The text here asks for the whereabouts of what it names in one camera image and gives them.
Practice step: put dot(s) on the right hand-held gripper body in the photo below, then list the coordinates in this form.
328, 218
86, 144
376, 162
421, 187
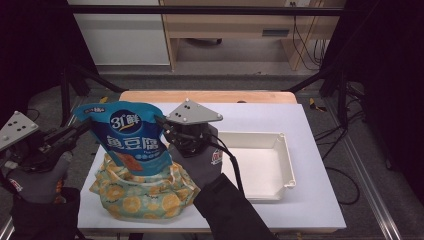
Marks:
193, 113

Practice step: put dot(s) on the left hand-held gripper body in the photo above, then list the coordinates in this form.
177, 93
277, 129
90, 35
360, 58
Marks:
16, 128

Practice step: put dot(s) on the blue snack packet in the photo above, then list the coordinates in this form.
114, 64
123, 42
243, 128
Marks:
126, 140

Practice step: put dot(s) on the green orange-print cloth bag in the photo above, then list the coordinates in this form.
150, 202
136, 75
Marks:
143, 200

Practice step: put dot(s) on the person's right hand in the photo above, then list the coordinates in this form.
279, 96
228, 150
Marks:
200, 170

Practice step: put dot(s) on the person's left hand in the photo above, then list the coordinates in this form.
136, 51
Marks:
36, 183

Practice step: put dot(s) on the yellow and black tape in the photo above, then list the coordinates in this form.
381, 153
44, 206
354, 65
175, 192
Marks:
312, 103
104, 99

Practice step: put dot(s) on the black curtain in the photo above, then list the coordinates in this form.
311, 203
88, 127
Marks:
26, 50
393, 66

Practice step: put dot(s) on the white plastic tray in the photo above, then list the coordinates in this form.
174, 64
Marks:
263, 166

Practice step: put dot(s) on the white cabinet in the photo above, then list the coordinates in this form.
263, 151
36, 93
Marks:
123, 40

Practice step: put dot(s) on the wooden desk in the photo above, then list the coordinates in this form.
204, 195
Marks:
233, 26

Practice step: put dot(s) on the black metal crossbar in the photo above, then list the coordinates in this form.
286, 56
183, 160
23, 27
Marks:
200, 10

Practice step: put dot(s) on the aluminium floor rail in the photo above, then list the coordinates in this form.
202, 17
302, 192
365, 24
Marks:
351, 150
76, 105

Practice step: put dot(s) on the black metal frame strut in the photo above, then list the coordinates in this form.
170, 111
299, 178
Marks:
342, 100
65, 100

